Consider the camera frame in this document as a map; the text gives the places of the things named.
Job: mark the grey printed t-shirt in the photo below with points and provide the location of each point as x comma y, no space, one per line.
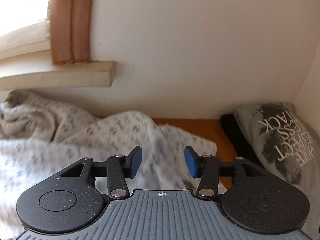
282,140

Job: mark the wooden window frame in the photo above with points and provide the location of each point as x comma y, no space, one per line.
72,22

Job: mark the white checker-print garment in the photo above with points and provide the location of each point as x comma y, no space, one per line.
75,135

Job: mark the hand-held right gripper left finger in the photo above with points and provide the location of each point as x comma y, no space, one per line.
136,161

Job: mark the white framed window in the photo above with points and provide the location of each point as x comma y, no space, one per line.
20,10

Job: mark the cream stone window sill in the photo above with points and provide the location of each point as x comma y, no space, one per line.
62,76

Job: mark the black folded clothes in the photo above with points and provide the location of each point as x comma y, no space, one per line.
235,132

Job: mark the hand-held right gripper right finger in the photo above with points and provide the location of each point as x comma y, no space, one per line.
190,161

